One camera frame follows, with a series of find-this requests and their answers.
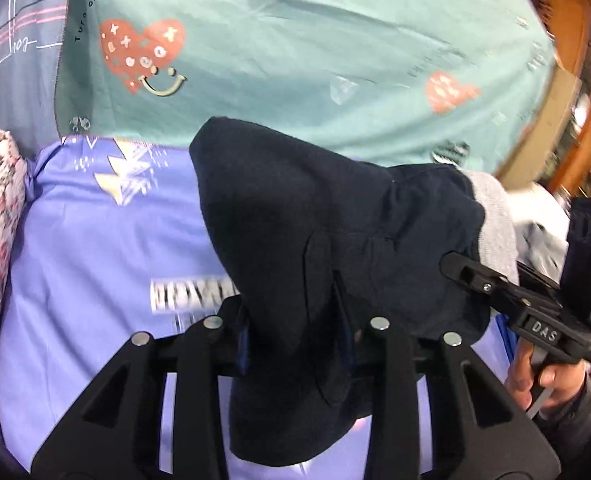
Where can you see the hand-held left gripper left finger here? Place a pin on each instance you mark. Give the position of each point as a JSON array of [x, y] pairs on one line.
[[228, 330]]

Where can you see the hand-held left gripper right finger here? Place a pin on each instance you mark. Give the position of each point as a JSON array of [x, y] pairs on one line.
[[385, 355]]

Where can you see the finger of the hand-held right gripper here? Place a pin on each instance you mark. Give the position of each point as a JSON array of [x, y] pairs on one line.
[[475, 277], [540, 280]]

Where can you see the navy pants with grey waistband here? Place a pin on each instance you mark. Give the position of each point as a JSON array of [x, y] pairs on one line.
[[300, 210]]

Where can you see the person's right forearm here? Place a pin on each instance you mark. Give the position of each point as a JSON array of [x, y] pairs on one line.
[[573, 425]]

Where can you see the person's right hand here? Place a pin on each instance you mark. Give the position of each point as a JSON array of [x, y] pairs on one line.
[[520, 380]]

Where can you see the blue garment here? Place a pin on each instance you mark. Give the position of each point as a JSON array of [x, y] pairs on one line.
[[506, 345]]

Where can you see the white cloth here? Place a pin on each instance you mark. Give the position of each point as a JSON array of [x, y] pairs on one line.
[[545, 205]]

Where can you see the purple patterned bed sheet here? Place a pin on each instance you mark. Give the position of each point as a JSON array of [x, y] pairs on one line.
[[100, 260]]

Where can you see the green heart print quilt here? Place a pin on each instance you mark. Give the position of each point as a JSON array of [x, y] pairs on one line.
[[300, 60]]

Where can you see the grey plaid cloth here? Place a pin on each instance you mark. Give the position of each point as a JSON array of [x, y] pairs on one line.
[[20, 60]]

